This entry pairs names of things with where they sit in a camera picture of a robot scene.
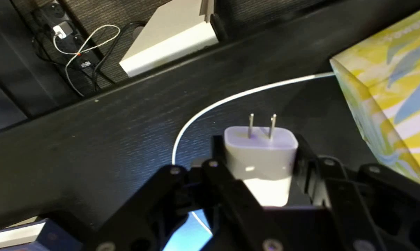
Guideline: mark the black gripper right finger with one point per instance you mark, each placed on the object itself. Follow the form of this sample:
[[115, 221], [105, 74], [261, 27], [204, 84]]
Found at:
[[371, 210]]

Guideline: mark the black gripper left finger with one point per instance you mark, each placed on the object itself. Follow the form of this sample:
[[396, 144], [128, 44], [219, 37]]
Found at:
[[172, 210]]

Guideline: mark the white charger head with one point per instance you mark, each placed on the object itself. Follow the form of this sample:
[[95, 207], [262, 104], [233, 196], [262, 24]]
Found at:
[[260, 158]]

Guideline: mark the yellow patterned tissue box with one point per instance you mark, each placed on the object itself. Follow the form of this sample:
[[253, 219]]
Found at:
[[391, 92]]

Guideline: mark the light wooden board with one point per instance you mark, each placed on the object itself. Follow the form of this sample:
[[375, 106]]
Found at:
[[172, 33]]

